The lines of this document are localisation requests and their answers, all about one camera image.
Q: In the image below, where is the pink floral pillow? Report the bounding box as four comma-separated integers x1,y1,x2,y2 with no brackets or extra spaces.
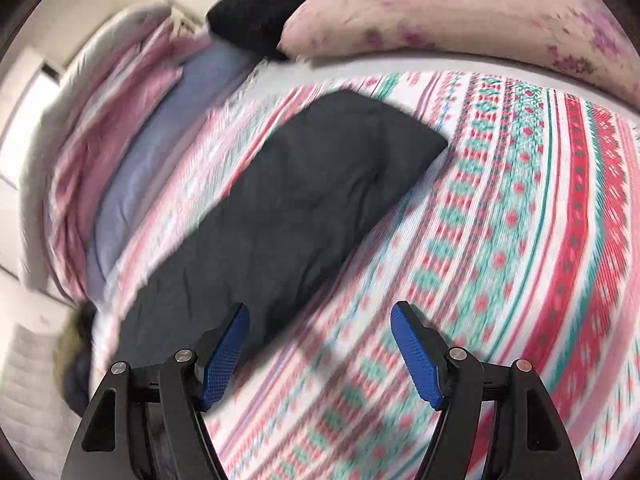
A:
279,0,639,107

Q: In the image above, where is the white wardrobe with dark trim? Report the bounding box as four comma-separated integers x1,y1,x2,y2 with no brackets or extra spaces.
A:
1,47,60,275

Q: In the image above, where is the red green patterned blanket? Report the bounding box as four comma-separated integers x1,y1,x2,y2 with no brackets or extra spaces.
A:
92,72,639,479

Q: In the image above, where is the pink folded bedding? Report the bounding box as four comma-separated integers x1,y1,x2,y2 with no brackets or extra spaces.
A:
44,18,210,301

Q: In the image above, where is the grey quilted headboard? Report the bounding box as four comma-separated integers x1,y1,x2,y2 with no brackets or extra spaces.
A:
1,325,80,479

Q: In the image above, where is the blue folded blanket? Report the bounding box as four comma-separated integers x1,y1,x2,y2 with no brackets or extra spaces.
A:
86,40,259,302

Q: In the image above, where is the black puffer jacket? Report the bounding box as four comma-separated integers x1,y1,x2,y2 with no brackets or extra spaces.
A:
115,90,448,367

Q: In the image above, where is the black round cushion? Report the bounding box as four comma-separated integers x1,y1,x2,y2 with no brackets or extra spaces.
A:
206,0,307,61

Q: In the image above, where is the olive and navy folded jacket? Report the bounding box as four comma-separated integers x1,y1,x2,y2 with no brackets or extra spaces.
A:
53,301,96,417

